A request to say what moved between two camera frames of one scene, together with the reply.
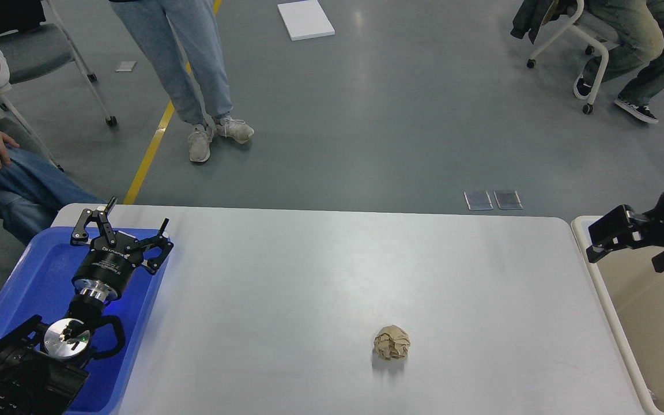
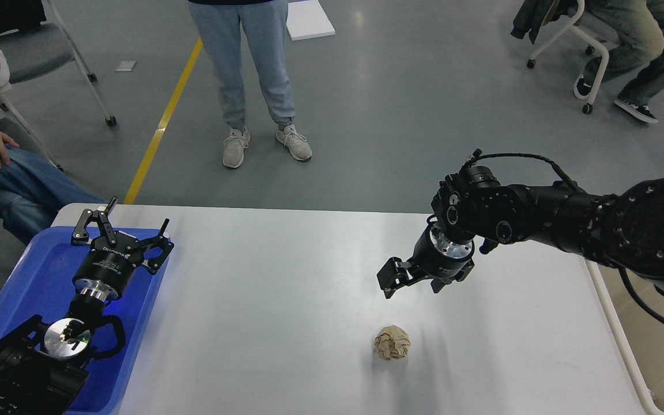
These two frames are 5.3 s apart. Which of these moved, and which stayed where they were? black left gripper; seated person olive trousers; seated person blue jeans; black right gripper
Moved: black right gripper
Stayed: seated person blue jeans; seated person olive trousers; black left gripper
